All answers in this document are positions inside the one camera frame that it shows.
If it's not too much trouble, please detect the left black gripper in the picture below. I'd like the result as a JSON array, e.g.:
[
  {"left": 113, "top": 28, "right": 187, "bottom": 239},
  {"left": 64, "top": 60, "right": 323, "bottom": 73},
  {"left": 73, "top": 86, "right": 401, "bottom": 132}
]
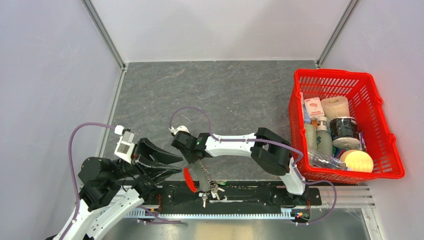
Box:
[{"left": 109, "top": 135, "right": 185, "bottom": 183}]

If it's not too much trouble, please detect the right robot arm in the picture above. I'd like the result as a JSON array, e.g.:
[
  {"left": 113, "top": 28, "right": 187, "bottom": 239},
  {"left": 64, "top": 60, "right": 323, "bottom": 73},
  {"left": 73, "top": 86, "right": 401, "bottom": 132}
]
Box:
[{"left": 169, "top": 125, "right": 309, "bottom": 205}]

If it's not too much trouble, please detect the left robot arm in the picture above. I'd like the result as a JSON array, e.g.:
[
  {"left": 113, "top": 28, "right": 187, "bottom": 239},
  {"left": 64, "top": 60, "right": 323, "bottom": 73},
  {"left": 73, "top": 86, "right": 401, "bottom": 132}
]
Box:
[{"left": 50, "top": 137, "right": 183, "bottom": 240}]

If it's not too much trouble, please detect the grey green bottle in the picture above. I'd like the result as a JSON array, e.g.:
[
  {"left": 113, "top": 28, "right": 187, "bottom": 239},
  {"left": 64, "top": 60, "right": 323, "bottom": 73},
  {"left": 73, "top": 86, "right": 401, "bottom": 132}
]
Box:
[{"left": 304, "top": 123, "right": 317, "bottom": 151}]

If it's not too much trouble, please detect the clear plastic bottle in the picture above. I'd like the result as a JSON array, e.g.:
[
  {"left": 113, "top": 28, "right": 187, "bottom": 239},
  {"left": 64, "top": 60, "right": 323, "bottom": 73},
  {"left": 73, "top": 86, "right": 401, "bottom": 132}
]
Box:
[{"left": 308, "top": 150, "right": 349, "bottom": 171}]

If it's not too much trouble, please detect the white red carton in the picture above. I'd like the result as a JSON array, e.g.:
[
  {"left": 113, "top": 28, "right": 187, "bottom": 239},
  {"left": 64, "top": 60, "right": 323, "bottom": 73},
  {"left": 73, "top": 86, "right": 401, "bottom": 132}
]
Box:
[{"left": 303, "top": 97, "right": 325, "bottom": 121}]

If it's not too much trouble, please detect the green soap dispenser bottle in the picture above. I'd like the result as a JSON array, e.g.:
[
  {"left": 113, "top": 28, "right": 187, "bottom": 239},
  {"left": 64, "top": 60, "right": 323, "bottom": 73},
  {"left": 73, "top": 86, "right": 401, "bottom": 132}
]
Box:
[{"left": 316, "top": 116, "right": 333, "bottom": 157}]

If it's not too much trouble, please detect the toilet paper roll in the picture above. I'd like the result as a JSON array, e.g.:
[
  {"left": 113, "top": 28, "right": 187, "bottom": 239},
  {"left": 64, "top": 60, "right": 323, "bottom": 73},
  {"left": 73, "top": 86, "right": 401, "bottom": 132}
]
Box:
[{"left": 320, "top": 96, "right": 351, "bottom": 121}]

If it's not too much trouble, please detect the yellow round sponge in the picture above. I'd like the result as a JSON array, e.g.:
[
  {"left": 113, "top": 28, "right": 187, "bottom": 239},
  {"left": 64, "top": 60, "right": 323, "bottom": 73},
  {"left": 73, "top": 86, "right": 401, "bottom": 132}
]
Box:
[{"left": 340, "top": 149, "right": 374, "bottom": 173}]

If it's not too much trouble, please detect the red plastic basket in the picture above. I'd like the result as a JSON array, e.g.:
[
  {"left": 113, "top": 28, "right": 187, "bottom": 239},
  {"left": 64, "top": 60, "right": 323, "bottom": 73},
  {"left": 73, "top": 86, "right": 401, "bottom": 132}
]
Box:
[{"left": 288, "top": 69, "right": 405, "bottom": 184}]

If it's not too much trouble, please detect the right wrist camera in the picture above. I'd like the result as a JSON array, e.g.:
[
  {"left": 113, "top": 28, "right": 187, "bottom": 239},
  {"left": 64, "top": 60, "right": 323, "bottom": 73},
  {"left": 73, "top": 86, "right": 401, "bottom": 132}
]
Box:
[{"left": 169, "top": 125, "right": 190, "bottom": 136}]

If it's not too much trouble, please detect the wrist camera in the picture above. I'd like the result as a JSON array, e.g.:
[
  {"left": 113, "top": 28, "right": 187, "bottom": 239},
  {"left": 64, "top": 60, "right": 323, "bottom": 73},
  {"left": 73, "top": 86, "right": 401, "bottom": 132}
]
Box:
[
  {"left": 114, "top": 129, "right": 135, "bottom": 164},
  {"left": 169, "top": 125, "right": 190, "bottom": 136}
]

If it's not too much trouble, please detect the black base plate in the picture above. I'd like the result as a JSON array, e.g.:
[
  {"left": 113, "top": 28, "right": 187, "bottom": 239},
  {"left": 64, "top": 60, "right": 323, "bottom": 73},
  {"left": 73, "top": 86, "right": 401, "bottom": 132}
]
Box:
[{"left": 142, "top": 180, "right": 323, "bottom": 214}]

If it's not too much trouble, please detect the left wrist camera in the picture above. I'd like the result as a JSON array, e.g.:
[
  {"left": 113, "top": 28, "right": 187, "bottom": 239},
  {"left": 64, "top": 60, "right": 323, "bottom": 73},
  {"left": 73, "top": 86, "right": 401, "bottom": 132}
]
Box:
[{"left": 114, "top": 129, "right": 135, "bottom": 164}]

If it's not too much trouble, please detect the white cable duct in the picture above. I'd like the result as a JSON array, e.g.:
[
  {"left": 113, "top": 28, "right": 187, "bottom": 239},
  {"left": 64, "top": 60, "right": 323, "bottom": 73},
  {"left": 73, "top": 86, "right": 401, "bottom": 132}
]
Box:
[{"left": 123, "top": 207, "right": 307, "bottom": 221}]

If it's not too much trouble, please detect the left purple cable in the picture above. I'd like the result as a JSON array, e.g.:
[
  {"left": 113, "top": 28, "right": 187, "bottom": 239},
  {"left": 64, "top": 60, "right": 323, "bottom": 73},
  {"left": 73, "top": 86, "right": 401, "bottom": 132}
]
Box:
[{"left": 61, "top": 122, "right": 117, "bottom": 240}]

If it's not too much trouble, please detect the purple cable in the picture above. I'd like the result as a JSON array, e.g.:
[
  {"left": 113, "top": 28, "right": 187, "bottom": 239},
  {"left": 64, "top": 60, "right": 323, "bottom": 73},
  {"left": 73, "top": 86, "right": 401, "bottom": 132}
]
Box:
[
  {"left": 169, "top": 106, "right": 338, "bottom": 225},
  {"left": 61, "top": 122, "right": 117, "bottom": 240}
]

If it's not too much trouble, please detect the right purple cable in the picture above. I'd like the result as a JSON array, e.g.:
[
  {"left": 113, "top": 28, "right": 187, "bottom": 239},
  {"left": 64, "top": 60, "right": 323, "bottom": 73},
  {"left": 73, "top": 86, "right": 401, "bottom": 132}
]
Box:
[{"left": 169, "top": 106, "right": 338, "bottom": 225}]

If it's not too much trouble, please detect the left aluminium frame post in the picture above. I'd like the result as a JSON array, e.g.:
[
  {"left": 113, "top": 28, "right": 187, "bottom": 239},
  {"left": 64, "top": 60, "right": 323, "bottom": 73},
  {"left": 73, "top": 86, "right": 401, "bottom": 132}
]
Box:
[{"left": 81, "top": 0, "right": 127, "bottom": 70}]

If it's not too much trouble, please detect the aluminium frame post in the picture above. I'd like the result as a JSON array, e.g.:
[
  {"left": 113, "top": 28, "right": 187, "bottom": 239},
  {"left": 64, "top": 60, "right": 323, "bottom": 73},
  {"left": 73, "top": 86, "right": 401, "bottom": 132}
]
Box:
[
  {"left": 315, "top": 0, "right": 360, "bottom": 69},
  {"left": 81, "top": 0, "right": 127, "bottom": 70}
]

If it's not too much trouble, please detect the right aluminium frame post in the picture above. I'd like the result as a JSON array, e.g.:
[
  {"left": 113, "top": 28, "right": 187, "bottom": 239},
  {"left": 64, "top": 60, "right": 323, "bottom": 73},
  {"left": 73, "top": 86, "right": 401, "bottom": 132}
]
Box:
[{"left": 315, "top": 0, "right": 360, "bottom": 69}]

